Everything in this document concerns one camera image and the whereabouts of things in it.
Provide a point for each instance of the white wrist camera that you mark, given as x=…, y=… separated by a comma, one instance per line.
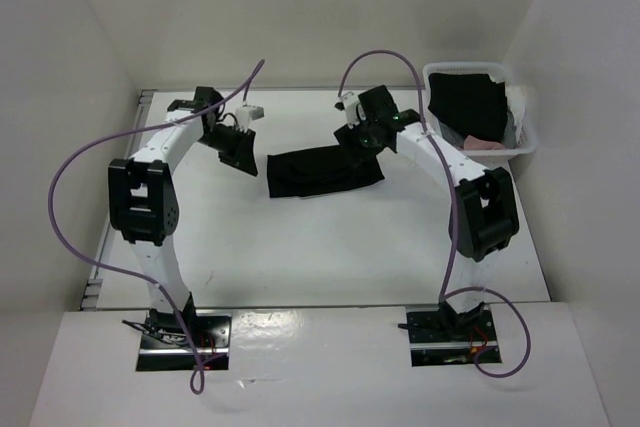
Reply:
x=246, y=114
x=349, y=103

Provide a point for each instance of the black skirt in basket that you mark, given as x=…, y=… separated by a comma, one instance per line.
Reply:
x=471, y=105

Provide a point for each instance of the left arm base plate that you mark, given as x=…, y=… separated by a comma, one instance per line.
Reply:
x=164, y=349

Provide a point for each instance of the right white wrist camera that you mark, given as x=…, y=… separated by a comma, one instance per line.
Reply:
x=349, y=103

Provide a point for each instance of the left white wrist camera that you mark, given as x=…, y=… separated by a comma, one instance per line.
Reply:
x=246, y=114

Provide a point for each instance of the black skirt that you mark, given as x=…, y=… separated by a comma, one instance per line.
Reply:
x=471, y=105
x=318, y=171

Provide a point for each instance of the pink cloth in basket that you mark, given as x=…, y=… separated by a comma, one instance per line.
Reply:
x=472, y=143

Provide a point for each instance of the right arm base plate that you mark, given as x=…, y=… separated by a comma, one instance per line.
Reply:
x=438, y=336

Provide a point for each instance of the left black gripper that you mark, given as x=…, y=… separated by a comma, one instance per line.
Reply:
x=242, y=156

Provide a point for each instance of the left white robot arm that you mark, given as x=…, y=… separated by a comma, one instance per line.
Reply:
x=143, y=204

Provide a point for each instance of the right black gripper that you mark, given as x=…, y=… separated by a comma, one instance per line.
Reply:
x=348, y=137

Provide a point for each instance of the grey cloth in basket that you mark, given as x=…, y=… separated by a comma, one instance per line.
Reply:
x=509, y=137

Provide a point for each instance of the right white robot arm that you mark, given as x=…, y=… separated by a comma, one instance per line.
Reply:
x=483, y=216

